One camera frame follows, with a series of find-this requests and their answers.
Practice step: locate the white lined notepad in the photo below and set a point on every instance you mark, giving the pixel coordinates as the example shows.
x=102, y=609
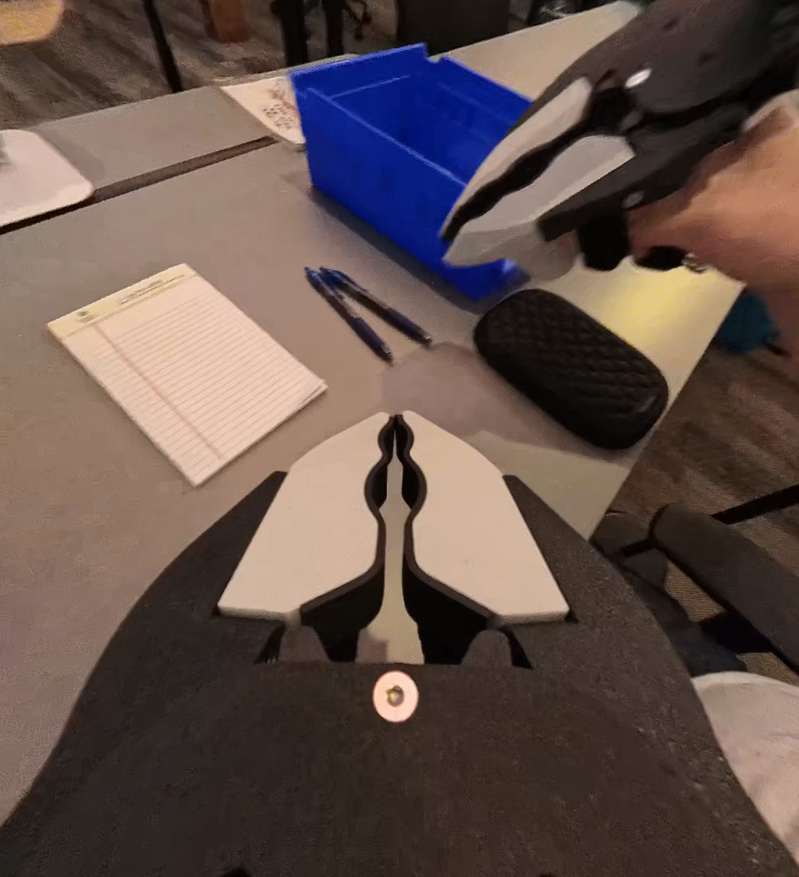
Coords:
x=187, y=370

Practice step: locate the instruction board on white stand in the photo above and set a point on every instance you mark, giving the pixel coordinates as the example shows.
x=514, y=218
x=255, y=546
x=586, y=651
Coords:
x=29, y=178

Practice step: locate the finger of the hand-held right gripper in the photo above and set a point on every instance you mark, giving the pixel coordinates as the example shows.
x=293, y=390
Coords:
x=536, y=130
x=564, y=178

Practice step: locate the white printed paper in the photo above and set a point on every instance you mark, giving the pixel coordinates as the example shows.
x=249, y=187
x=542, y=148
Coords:
x=269, y=109

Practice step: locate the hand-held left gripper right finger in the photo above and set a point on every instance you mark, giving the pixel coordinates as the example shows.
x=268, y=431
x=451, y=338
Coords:
x=488, y=541

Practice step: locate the large black panel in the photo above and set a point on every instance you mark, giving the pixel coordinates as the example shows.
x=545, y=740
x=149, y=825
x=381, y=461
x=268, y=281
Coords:
x=454, y=20

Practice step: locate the person's right hand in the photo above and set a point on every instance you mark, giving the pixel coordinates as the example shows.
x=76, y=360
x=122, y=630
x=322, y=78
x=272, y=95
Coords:
x=769, y=199

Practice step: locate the person's white shirt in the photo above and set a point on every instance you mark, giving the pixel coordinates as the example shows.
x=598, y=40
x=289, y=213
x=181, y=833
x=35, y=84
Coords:
x=783, y=753

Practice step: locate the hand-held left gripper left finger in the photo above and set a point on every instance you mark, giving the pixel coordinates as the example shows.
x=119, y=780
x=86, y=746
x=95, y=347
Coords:
x=297, y=541

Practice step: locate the black metal pole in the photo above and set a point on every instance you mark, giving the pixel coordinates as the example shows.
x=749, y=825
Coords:
x=163, y=48

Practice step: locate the blue plastic bin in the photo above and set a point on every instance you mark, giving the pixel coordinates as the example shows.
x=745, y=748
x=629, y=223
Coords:
x=386, y=151

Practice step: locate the blue pen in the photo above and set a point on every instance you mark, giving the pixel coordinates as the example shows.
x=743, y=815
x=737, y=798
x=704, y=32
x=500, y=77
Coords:
x=351, y=318
x=386, y=312

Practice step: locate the black quilted pad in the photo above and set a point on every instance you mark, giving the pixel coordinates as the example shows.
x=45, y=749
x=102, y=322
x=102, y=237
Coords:
x=571, y=370

